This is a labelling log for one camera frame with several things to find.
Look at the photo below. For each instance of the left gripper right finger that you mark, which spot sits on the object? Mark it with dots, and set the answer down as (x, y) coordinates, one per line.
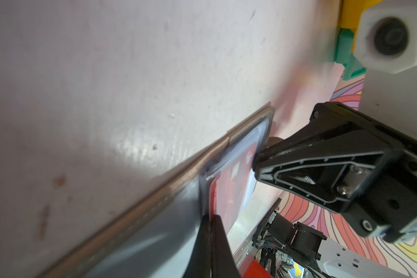
(223, 263)

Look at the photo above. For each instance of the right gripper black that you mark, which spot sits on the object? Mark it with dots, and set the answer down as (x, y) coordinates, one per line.
(351, 164)

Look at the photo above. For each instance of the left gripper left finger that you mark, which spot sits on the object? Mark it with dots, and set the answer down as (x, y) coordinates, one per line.
(200, 263)

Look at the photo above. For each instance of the grey card holder wallet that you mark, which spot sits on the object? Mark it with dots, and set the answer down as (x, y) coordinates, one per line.
(92, 251)

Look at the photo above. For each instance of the red VIP card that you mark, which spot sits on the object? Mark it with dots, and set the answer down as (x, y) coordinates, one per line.
(231, 187)

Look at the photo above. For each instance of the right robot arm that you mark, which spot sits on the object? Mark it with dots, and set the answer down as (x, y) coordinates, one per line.
(324, 245)

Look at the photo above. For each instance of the green plastic bin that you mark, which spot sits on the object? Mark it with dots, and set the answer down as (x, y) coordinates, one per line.
(344, 56)

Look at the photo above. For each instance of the yellow plastic bin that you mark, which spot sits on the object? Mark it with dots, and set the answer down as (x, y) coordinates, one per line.
(351, 11)

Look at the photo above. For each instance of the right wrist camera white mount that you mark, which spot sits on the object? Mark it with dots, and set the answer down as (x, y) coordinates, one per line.
(386, 44)

